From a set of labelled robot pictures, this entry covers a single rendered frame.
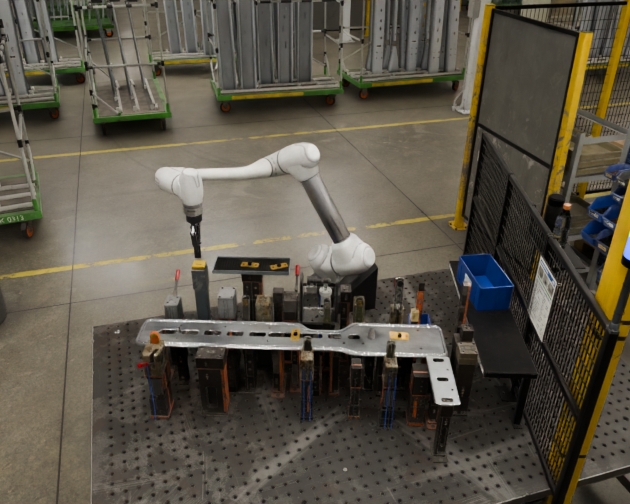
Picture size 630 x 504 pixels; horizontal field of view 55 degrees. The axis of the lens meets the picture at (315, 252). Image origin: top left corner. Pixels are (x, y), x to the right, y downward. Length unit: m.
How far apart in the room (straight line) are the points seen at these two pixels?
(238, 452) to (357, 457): 0.49
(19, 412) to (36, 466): 0.48
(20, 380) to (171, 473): 1.98
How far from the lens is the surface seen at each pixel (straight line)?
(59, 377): 4.33
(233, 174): 2.98
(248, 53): 9.27
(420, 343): 2.74
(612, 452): 2.95
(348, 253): 3.10
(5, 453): 3.96
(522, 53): 4.98
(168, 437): 2.77
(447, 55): 10.60
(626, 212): 2.07
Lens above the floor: 2.68
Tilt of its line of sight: 30 degrees down
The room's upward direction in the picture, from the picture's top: 1 degrees clockwise
